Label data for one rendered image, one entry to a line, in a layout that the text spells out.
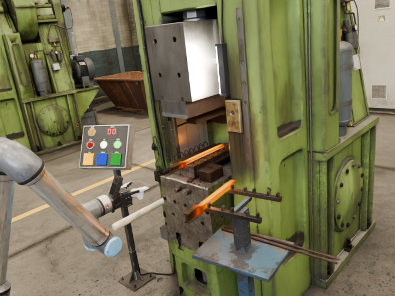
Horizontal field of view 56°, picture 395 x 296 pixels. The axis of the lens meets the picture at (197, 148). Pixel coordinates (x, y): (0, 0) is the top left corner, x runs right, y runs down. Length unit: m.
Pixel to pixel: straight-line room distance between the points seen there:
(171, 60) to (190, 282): 1.42
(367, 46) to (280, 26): 5.01
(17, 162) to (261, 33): 1.17
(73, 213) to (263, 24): 1.18
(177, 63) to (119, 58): 9.64
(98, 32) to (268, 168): 9.69
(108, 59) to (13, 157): 10.04
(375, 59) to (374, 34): 0.40
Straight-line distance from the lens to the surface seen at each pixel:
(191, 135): 2.41
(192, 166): 2.08
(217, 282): 2.30
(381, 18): 6.93
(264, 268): 1.70
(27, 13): 6.71
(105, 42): 11.35
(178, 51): 1.95
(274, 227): 2.10
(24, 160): 1.41
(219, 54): 1.90
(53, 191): 1.48
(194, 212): 1.61
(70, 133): 6.95
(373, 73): 7.02
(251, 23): 1.83
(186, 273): 2.54
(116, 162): 2.34
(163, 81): 2.07
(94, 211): 1.76
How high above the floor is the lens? 1.72
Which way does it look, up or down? 18 degrees down
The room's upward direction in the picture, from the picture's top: 7 degrees counter-clockwise
